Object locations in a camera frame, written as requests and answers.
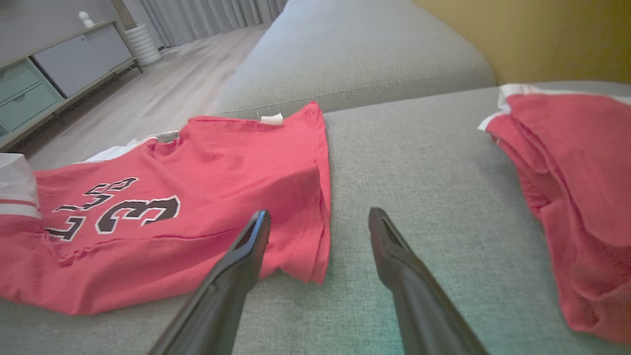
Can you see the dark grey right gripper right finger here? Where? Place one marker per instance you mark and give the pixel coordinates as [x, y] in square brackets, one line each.
[424, 310]

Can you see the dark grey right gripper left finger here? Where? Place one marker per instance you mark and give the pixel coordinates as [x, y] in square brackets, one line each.
[222, 301]

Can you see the red jersey with white sleeves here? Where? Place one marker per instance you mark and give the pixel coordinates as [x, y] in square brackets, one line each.
[222, 167]

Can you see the red shorts with white stripes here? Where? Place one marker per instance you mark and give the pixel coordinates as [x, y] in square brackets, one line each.
[581, 197]

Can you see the white ribbed vase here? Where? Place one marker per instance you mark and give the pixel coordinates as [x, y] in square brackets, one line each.
[143, 45]

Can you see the low grey and teal cabinet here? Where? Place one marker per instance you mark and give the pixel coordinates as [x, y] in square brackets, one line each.
[64, 74]

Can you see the grey pleated curtain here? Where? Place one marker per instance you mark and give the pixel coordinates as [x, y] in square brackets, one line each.
[207, 15]

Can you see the yellow sofa back cushion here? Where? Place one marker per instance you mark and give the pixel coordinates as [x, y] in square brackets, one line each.
[542, 34]

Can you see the small white figurine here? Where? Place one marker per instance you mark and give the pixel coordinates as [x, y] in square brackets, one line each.
[86, 19]

